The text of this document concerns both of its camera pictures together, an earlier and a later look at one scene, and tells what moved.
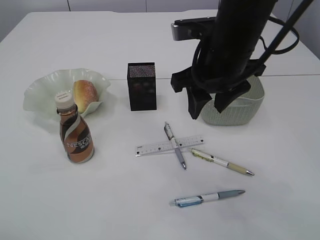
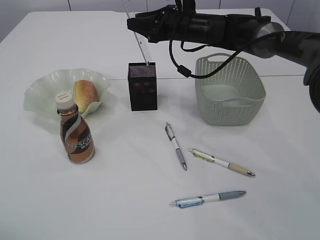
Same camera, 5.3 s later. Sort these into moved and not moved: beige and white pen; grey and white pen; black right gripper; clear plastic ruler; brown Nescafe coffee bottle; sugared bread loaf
Moved: clear plastic ruler; black right gripper
Not moved: brown Nescafe coffee bottle; beige and white pen; sugared bread loaf; grey and white pen
